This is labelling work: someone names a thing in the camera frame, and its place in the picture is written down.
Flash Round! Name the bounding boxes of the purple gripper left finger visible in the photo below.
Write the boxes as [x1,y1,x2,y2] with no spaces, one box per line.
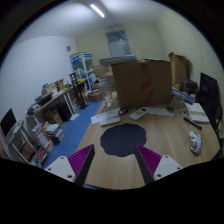
[46,144,95,186]

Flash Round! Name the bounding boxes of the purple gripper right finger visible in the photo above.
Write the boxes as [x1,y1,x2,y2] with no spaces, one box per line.
[135,145,182,185]

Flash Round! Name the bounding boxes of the dark cloud-shaped mouse pad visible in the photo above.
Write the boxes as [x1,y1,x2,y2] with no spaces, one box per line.
[100,123,147,157]

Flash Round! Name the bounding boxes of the white computer mouse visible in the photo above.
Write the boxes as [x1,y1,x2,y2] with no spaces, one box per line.
[189,131,202,154]

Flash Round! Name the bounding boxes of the blue floor carpet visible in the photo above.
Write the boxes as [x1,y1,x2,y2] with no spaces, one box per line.
[43,101,103,168]

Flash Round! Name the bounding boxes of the white low bookshelf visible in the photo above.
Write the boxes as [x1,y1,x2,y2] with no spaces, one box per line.
[5,121,54,168]

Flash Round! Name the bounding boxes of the white remote control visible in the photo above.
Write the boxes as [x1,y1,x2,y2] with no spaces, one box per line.
[129,107,147,120]

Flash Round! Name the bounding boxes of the black marker pen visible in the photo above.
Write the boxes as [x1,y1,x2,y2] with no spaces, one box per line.
[183,117,202,130]

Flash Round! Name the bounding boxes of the white flat remote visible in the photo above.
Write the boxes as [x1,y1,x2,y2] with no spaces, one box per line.
[100,117,121,127]

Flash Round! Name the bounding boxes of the wooden side desk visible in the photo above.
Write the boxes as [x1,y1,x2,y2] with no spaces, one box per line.
[27,89,75,124]

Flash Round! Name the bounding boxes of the black glasses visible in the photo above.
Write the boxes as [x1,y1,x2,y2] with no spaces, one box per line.
[118,108,128,116]

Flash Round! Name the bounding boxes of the white notebook stack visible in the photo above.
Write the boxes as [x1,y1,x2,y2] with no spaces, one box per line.
[185,103,209,123]

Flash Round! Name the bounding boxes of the clear glass jar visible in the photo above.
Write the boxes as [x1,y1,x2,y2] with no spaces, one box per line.
[103,89,113,107]

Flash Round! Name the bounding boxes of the small black monitor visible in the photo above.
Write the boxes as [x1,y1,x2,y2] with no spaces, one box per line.
[0,110,16,136]

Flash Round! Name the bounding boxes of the large cardboard box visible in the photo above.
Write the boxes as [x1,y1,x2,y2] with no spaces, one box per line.
[112,60,172,109]

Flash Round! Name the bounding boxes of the black computer monitor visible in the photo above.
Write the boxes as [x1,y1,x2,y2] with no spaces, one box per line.
[197,72,221,118]

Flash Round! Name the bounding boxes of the blue glass display cabinet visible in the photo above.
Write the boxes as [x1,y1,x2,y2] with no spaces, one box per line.
[70,53,96,91]

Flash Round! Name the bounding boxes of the tall cardboard box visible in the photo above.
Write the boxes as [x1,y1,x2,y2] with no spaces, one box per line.
[169,52,187,87]

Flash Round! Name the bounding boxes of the ceiling light tube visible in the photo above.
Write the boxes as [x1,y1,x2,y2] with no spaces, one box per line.
[90,4,105,18]

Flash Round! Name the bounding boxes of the round wall clock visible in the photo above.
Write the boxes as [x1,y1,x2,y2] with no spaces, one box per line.
[66,46,71,52]

